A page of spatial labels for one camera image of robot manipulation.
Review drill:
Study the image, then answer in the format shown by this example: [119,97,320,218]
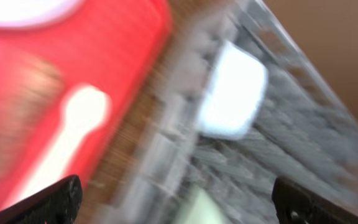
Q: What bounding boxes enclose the brown carrot-shaped food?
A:
[0,57,65,178]

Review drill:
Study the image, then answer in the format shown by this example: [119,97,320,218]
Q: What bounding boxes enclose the light blue plate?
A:
[0,0,85,29]

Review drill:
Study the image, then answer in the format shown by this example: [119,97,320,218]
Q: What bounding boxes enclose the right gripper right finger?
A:
[272,177,358,224]

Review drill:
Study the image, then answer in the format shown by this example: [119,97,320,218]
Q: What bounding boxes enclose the grey dishwasher rack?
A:
[94,1,358,223]

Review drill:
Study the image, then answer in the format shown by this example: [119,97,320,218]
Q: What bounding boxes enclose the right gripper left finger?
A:
[0,175,83,224]

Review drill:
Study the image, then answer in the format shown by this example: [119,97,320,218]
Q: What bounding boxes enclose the red serving tray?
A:
[0,0,172,211]

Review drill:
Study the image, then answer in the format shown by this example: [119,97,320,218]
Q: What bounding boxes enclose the light blue bowl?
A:
[198,40,269,140]

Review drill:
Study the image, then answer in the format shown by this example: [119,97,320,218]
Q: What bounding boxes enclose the white plastic spoon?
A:
[4,84,111,207]

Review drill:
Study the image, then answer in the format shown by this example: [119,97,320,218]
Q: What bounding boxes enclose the mint green bowl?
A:
[172,185,230,224]

